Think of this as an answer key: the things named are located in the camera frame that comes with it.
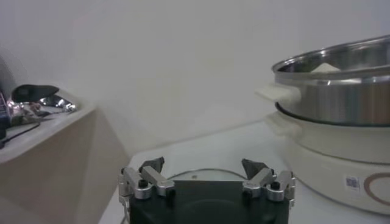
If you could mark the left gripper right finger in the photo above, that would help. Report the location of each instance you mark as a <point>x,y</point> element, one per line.
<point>259,181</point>

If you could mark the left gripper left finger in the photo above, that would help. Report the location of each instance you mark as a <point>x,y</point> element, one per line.
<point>158,181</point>

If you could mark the white steamed baozi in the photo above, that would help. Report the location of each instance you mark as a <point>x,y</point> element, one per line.
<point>324,68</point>

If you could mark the stainless steel steamer basket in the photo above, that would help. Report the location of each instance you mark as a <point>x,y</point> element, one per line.
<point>335,100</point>

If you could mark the white electric pot base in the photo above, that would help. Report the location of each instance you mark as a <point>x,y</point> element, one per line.
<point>323,152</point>

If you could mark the white side table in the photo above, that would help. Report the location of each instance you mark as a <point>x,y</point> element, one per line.
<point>55,158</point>

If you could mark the chrome device with black top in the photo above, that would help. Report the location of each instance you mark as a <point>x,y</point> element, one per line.
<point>33,92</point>

